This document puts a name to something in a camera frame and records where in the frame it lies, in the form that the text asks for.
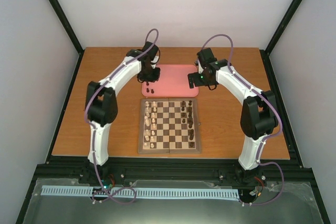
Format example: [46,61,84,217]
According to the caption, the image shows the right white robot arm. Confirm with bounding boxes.
[188,58,280,185]

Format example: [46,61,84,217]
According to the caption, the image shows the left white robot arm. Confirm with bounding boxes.
[85,46,161,184]

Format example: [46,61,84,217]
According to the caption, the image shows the wooden chess board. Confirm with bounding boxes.
[138,98,202,154]

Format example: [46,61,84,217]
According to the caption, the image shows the pink plastic tray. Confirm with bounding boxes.
[141,65,198,98]

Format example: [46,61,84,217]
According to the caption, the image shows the transparent acrylic sheet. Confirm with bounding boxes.
[18,179,323,223]

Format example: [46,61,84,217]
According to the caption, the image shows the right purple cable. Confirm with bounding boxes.
[201,34,285,207]

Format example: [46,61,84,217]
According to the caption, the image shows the black aluminium frame base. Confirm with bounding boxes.
[30,156,317,191]

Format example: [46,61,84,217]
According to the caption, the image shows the light blue cable duct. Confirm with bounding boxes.
[40,185,239,201]

